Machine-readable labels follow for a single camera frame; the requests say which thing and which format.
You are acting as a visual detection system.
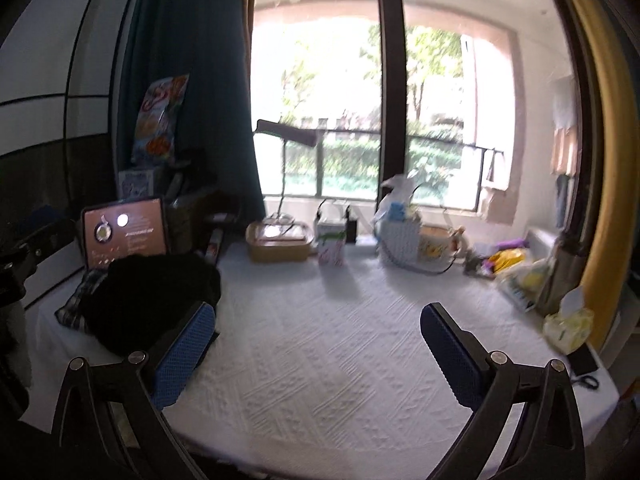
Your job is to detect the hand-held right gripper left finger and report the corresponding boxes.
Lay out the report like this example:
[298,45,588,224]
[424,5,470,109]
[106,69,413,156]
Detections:
[50,301,221,480]

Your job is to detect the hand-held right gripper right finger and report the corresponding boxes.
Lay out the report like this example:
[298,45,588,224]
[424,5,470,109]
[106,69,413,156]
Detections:
[419,302,586,480]

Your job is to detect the black pants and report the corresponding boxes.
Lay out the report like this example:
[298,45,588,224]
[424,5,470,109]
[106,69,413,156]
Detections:
[80,254,222,356]

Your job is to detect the plaid cloth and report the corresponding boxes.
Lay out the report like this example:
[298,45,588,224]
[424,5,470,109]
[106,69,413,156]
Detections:
[54,270,108,333]

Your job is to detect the plastic bag with yellow print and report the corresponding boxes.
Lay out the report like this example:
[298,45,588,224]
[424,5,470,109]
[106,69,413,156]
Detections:
[500,257,556,313]

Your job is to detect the yellow white mug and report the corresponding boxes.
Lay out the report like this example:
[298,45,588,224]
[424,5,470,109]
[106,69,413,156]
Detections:
[419,225,458,261]

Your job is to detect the brown tablet screen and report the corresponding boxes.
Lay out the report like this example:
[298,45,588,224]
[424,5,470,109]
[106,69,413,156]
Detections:
[81,197,172,271]

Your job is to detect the yellow wet wipes packet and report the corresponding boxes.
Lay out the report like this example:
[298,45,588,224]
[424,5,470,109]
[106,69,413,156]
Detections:
[542,285,596,353]

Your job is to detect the black phone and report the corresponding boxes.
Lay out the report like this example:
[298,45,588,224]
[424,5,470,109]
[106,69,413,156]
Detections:
[570,345,599,376]

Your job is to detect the brown cardboard box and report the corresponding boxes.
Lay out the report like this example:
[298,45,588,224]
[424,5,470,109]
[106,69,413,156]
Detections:
[167,187,226,253]

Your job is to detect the small blue white box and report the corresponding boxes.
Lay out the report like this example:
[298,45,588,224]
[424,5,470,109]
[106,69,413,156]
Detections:
[117,169,156,200]

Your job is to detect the beige lidded container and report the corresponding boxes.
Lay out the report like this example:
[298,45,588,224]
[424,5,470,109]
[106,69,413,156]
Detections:
[245,220,316,263]

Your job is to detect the green white tissue box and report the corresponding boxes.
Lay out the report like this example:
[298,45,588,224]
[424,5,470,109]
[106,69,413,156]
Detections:
[316,220,347,267]

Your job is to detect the colourful snack bag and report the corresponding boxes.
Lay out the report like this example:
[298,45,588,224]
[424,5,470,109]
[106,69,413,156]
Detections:
[131,74,190,166]

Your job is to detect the hanging clothes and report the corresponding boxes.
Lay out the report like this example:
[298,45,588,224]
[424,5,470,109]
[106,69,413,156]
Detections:
[550,76,583,231]

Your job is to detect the balcony railing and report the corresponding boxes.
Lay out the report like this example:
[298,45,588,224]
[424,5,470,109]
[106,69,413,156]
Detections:
[262,127,506,201]

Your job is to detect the desk lamp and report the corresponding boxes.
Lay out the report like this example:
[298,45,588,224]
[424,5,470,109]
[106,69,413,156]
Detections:
[252,119,323,228]

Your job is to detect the yellow curtain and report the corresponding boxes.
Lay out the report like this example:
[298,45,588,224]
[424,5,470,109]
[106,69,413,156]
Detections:
[550,0,640,361]

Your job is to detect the teal curtain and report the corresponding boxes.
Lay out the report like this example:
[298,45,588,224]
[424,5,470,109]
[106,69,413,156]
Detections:
[117,0,266,221]

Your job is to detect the dark window post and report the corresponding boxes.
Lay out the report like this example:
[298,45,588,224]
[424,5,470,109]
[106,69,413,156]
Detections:
[372,0,408,196]

